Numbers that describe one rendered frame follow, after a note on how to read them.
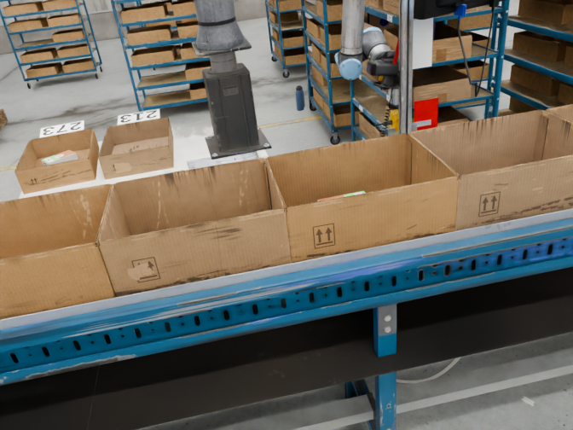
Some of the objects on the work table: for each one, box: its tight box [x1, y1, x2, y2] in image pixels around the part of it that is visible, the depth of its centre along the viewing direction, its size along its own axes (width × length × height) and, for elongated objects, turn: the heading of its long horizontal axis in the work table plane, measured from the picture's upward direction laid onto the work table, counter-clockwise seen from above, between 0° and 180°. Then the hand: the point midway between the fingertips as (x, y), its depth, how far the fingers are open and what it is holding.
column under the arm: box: [202, 63, 272, 160], centre depth 217 cm, size 26×26×33 cm
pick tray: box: [98, 117, 174, 180], centre depth 221 cm, size 28×38×10 cm
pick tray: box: [14, 128, 100, 195], centre depth 218 cm, size 28×38×10 cm
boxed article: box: [42, 150, 78, 166], centre depth 224 cm, size 7×13×4 cm, turn 146°
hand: (399, 91), depth 198 cm, fingers closed
